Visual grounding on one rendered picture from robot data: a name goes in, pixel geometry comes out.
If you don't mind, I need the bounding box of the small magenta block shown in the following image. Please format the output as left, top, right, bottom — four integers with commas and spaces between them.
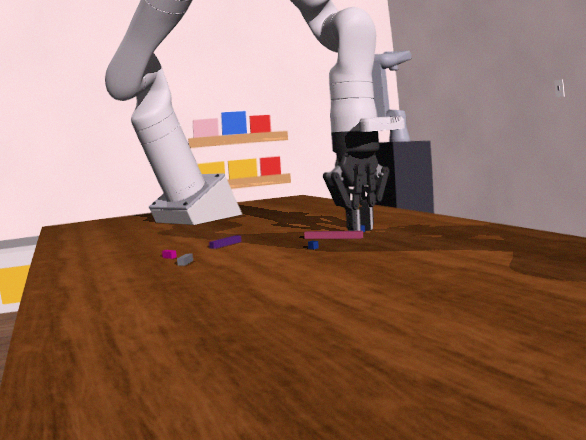
162, 250, 177, 259

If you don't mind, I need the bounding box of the purple rod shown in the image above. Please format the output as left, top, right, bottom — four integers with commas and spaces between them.
209, 235, 241, 249

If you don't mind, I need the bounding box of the pink rod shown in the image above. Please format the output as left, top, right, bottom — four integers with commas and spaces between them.
304, 231, 363, 239

